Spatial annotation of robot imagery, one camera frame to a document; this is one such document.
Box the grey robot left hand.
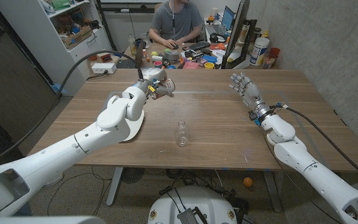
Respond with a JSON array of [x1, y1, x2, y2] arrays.
[[134, 67, 176, 101]]

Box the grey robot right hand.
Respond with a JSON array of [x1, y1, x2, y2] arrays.
[[228, 72, 275, 122]]

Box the red white soup can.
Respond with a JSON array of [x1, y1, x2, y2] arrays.
[[150, 77, 177, 101]]

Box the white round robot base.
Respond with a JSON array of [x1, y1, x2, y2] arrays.
[[147, 185, 238, 224]]

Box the red cup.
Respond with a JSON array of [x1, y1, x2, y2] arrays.
[[268, 47, 281, 60]]

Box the white paper plate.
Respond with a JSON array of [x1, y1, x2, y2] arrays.
[[121, 108, 145, 142]]

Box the black laptop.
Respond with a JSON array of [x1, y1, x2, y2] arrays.
[[116, 40, 145, 70]]

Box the grey tape roll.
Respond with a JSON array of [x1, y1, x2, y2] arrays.
[[163, 49, 180, 62]]

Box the cluttered wooden desk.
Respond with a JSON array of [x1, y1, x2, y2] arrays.
[[119, 42, 229, 70]]

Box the clear glass jar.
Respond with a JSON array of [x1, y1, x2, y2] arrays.
[[174, 119, 190, 147], [140, 32, 151, 49]]

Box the grey tape table marking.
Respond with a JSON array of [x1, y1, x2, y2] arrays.
[[71, 90, 329, 170]]

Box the clear bottle with yellow liquid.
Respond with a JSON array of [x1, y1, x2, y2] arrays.
[[127, 34, 138, 55]]

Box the pink box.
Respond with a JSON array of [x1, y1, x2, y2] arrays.
[[182, 61, 201, 70]]

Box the white plastic tub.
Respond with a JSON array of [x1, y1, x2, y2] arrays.
[[249, 37, 270, 67]]

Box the white power box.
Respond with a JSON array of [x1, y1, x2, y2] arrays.
[[91, 62, 117, 75]]

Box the small wooden box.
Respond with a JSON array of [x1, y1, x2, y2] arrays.
[[95, 52, 113, 64]]

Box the black keyboard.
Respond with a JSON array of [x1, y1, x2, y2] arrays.
[[188, 40, 211, 52]]

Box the thin white pole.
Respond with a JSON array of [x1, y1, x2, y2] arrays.
[[171, 0, 177, 40]]

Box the black headphones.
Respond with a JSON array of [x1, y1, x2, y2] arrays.
[[209, 32, 228, 44]]

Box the person in grey t-shirt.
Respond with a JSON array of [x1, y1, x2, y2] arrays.
[[149, 0, 203, 49]]

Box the black computer monitor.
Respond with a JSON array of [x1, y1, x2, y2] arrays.
[[221, 0, 250, 70]]

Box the blue screen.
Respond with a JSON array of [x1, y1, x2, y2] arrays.
[[221, 5, 236, 31]]

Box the cardboard box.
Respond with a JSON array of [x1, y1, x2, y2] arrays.
[[62, 25, 93, 50]]

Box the black round fan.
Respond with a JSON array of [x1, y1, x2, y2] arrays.
[[121, 167, 145, 185]]

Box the grey table leg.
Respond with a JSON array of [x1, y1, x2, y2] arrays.
[[106, 167, 124, 207], [262, 170, 283, 213]]

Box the white shelf unit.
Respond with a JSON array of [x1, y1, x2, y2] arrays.
[[0, 0, 114, 96]]

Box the dark wooden door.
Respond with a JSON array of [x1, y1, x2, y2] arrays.
[[0, 0, 62, 144]]

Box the white robot torso panel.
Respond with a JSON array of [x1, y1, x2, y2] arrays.
[[0, 216, 107, 224]]

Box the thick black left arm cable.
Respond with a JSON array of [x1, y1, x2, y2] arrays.
[[0, 49, 144, 171]]

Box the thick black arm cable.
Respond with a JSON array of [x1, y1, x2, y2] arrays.
[[0, 49, 144, 171], [273, 104, 358, 187]]

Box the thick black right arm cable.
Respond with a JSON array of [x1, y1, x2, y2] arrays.
[[273, 104, 358, 187]]

